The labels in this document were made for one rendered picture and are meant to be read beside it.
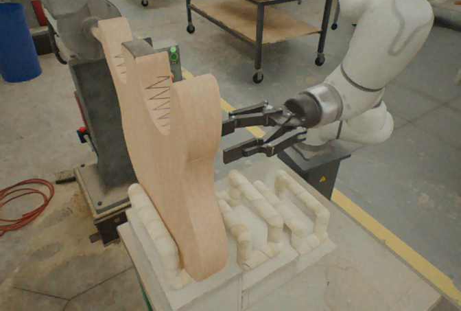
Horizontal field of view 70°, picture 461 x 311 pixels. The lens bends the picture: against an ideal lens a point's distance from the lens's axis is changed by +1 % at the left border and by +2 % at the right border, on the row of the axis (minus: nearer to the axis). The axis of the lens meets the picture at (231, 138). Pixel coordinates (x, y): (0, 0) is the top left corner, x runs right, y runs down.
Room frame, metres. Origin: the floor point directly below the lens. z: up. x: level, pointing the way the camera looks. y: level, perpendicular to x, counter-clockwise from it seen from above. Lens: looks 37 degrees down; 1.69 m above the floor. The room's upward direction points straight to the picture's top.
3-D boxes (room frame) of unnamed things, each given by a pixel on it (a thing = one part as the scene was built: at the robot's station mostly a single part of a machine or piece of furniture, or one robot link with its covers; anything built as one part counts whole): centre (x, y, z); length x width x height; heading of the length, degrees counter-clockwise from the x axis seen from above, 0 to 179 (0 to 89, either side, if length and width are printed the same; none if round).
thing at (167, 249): (0.40, 0.15, 1.20); 0.20 x 0.03 x 0.03; 32
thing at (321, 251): (0.59, -0.15, 0.94); 0.27 x 0.15 x 0.01; 33
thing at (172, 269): (0.33, 0.11, 1.15); 0.03 x 0.03 x 0.09
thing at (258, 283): (0.51, -0.02, 0.98); 0.27 x 0.16 x 0.09; 33
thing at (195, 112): (0.31, 0.05, 1.49); 0.07 x 0.04 x 0.10; 32
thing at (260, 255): (0.43, -0.07, 1.04); 0.11 x 0.03 x 0.03; 123
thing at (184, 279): (0.34, 0.07, 1.12); 0.11 x 0.03 x 0.03; 123
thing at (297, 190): (0.62, -0.19, 1.04); 0.20 x 0.03 x 0.03; 32
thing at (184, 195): (0.42, 0.12, 1.33); 0.35 x 0.04 x 0.40; 32
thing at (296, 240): (0.50, -0.16, 0.99); 0.03 x 0.03 x 0.09
